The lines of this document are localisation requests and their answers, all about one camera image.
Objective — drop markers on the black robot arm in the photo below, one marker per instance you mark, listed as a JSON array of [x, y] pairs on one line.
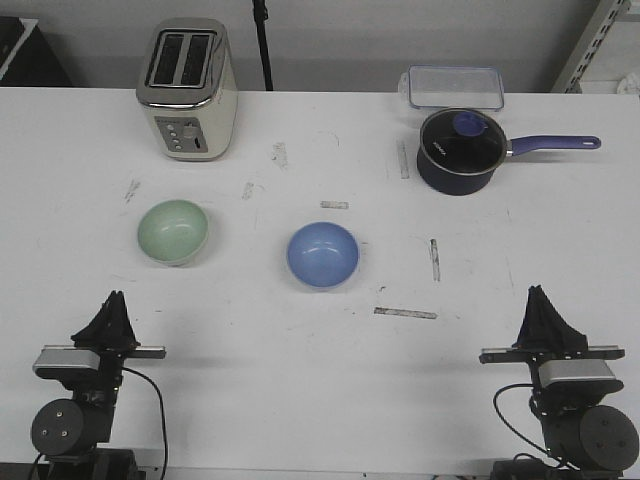
[[67, 432], [584, 438]]

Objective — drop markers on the dark blue saucepan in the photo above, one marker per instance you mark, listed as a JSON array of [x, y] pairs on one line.
[[457, 184]]

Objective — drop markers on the blue bowl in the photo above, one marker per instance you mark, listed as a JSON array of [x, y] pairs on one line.
[[322, 255]]

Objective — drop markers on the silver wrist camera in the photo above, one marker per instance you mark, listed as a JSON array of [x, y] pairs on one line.
[[578, 371], [67, 364]]

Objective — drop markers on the black tripod pole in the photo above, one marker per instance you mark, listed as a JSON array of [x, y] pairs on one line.
[[260, 16]]

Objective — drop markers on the cream and chrome toaster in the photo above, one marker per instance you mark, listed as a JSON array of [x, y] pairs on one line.
[[187, 88]]

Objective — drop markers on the glass pot lid blue knob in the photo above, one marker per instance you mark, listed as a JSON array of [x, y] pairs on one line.
[[463, 141]]

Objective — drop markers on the white crumpled object on shelf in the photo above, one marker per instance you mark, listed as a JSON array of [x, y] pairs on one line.
[[629, 85]]

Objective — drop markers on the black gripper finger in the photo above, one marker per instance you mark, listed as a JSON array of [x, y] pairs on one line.
[[528, 335], [98, 331], [559, 336], [126, 336]]

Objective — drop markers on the green bowl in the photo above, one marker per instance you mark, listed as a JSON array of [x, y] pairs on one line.
[[173, 232]]

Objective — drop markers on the grey metal shelf upright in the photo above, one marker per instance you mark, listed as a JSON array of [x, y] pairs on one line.
[[593, 35]]

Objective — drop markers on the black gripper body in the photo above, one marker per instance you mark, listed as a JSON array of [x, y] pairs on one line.
[[111, 366], [555, 400]]

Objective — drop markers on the clear plastic food container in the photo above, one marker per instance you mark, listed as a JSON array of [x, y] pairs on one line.
[[434, 87]]

